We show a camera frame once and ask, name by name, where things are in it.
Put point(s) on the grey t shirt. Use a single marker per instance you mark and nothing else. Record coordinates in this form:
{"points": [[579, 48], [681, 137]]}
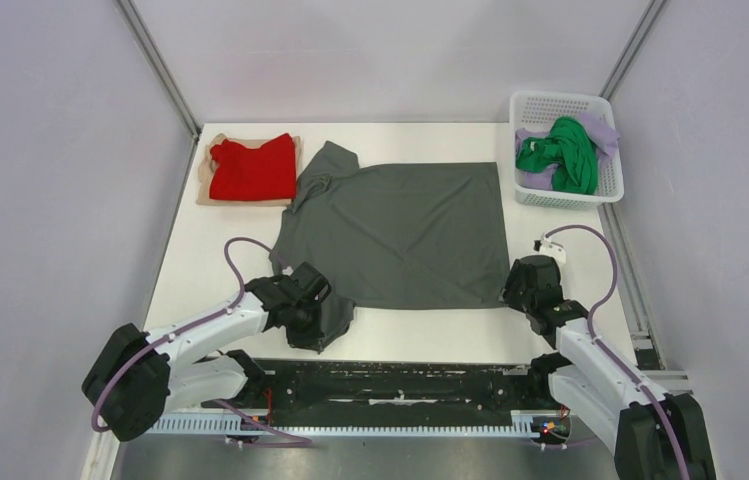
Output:
{"points": [[394, 236]]}

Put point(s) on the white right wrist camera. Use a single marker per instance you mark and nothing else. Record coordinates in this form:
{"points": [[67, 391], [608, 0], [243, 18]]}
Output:
{"points": [[544, 246]]}

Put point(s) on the lilac t shirt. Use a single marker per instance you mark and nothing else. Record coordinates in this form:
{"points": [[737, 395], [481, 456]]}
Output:
{"points": [[603, 138]]}

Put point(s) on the red folded t shirt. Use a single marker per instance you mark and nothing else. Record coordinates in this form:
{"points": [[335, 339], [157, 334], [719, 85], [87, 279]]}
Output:
{"points": [[254, 174]]}

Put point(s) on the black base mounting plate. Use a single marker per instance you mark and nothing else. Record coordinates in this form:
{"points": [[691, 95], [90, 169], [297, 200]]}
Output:
{"points": [[300, 393]]}

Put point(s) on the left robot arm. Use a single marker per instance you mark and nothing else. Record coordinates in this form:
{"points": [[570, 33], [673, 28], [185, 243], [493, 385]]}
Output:
{"points": [[141, 375]]}

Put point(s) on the green t shirt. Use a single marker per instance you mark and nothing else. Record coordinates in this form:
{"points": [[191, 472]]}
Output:
{"points": [[567, 149]]}

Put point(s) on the beige folded t shirt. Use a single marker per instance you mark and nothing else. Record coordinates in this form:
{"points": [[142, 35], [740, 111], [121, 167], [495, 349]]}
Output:
{"points": [[206, 169]]}

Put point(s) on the aluminium frame rails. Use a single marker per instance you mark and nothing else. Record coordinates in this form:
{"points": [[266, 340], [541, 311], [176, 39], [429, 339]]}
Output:
{"points": [[101, 456]]}

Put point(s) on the white slotted cable duct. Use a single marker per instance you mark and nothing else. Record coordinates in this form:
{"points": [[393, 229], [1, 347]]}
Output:
{"points": [[213, 422]]}

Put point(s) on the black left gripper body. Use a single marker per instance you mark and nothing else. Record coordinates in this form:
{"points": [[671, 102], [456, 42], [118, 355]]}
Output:
{"points": [[305, 329]]}

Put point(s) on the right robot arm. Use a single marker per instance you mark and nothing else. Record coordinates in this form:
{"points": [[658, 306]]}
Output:
{"points": [[651, 433]]}

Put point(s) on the white plastic laundry basket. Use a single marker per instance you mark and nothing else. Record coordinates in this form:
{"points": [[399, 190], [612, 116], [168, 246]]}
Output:
{"points": [[536, 111]]}

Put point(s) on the aluminium corner post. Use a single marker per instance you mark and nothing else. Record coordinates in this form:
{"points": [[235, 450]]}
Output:
{"points": [[635, 42], [158, 65]]}

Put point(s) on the right aluminium corner post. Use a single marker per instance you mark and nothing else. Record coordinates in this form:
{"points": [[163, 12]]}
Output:
{"points": [[635, 42]]}

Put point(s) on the left aluminium corner post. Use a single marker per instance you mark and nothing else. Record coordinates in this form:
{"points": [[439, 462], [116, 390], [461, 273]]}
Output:
{"points": [[158, 65]]}

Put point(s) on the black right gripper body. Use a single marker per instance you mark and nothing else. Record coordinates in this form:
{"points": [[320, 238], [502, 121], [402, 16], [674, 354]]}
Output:
{"points": [[513, 295]]}

